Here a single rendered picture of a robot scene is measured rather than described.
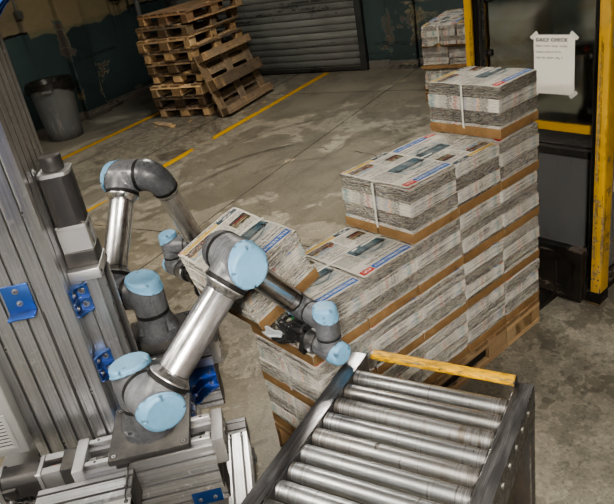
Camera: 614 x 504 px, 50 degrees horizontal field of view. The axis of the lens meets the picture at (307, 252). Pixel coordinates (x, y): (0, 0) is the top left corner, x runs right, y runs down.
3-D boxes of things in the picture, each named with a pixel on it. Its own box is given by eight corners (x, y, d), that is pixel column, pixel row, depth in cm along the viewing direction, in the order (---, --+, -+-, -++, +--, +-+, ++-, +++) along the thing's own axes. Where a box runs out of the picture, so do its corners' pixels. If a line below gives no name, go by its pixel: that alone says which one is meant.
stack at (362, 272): (278, 446, 287) (238, 283, 250) (445, 322, 350) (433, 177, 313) (339, 490, 259) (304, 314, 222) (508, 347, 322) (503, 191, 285)
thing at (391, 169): (339, 175, 271) (338, 173, 271) (385, 152, 286) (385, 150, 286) (406, 190, 245) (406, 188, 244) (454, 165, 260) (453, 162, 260)
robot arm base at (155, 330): (136, 349, 223) (128, 324, 219) (139, 325, 237) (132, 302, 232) (180, 339, 224) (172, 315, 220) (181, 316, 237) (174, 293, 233)
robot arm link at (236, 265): (149, 415, 178) (251, 242, 181) (172, 443, 166) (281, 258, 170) (112, 403, 170) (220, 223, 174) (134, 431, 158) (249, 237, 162)
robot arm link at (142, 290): (159, 318, 219) (148, 283, 213) (124, 318, 223) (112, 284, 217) (174, 299, 229) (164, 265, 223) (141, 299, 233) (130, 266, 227)
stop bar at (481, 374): (374, 353, 202) (373, 348, 201) (518, 379, 180) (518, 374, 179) (370, 359, 199) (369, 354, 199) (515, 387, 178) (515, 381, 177)
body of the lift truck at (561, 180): (494, 262, 397) (489, 136, 361) (544, 227, 426) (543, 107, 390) (607, 296, 347) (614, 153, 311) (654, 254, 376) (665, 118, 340)
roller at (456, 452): (327, 426, 185) (328, 408, 185) (494, 468, 162) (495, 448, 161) (318, 430, 181) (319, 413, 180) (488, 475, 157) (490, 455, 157)
